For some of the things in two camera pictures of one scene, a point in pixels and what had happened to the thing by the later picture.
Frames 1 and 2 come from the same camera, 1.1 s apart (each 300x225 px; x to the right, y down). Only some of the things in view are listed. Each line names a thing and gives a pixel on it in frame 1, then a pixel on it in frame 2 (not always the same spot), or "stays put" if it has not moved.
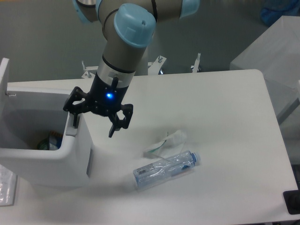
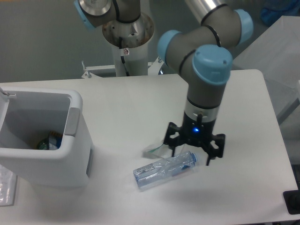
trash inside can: [53, 142] stays put
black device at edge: [292, 199] stays put
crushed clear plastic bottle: [165, 168] stays put
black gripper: [104, 99] to [197, 131]
